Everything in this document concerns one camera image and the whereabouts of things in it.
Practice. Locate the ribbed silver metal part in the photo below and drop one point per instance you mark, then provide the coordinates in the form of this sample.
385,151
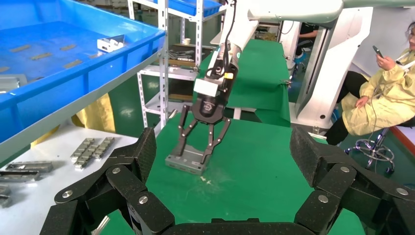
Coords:
103,147
82,150

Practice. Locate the grey metal housing part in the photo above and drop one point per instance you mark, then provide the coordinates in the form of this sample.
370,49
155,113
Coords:
184,163

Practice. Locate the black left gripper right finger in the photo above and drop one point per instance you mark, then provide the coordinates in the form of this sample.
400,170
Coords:
337,181

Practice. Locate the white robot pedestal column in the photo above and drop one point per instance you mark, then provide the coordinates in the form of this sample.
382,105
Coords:
324,81

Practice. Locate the person in yellow coat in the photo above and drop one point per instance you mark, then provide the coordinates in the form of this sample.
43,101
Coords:
382,107

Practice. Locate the white tape roll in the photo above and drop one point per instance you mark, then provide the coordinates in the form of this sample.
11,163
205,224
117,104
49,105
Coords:
186,41

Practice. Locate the white paper scraps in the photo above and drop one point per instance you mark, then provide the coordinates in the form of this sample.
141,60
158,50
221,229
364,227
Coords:
203,178

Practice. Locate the grey metal block part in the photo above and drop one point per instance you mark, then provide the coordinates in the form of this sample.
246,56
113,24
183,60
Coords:
11,83

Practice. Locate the large blue plastic bin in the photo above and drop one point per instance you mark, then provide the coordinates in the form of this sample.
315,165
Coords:
64,84

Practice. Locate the dark grey metal tray part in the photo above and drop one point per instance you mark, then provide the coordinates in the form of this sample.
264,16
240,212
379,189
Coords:
18,176

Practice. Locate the chrome stool base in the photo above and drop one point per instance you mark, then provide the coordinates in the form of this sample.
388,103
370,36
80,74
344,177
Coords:
409,123

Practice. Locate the white perforated shelving rack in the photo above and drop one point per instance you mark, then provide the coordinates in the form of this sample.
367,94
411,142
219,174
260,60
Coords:
181,73

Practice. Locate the flat grey metal strip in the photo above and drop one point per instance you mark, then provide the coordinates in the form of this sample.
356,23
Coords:
96,55
41,56
4,69
68,47
20,48
73,64

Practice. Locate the grey metal bar part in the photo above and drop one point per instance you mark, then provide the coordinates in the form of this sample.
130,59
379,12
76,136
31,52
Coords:
30,167

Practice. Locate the small blue plastic bin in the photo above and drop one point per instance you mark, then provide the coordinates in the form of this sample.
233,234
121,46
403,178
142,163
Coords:
191,6

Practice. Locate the small grey metal part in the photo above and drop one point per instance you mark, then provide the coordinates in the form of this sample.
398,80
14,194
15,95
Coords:
4,190
5,201

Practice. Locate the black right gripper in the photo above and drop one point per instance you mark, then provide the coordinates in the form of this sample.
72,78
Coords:
207,108

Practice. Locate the yellow plastic sheet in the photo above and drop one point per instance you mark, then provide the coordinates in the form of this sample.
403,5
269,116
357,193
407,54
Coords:
97,113

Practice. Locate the white metal shelving rack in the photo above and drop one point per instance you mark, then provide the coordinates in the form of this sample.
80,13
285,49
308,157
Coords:
42,201

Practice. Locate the white metal bracket part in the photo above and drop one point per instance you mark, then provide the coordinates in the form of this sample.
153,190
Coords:
108,45

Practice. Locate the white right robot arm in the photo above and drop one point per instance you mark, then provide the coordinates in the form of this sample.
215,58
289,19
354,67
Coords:
291,9

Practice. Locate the pile of metal parts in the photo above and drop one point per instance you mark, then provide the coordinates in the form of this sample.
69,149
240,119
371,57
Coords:
180,55

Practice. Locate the black smartphone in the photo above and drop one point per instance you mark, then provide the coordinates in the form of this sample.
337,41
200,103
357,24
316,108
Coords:
377,51

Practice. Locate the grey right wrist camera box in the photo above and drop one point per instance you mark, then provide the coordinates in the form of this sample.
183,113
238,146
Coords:
207,87

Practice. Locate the white robot body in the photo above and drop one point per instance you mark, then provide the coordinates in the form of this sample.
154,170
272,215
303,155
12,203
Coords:
290,39

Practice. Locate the person in black shirt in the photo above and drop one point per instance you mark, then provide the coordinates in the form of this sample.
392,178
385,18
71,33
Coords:
306,30

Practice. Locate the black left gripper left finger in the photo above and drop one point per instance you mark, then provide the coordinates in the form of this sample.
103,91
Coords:
124,183

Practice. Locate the wooden board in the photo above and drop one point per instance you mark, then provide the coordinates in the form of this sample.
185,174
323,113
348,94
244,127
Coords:
181,64
181,97

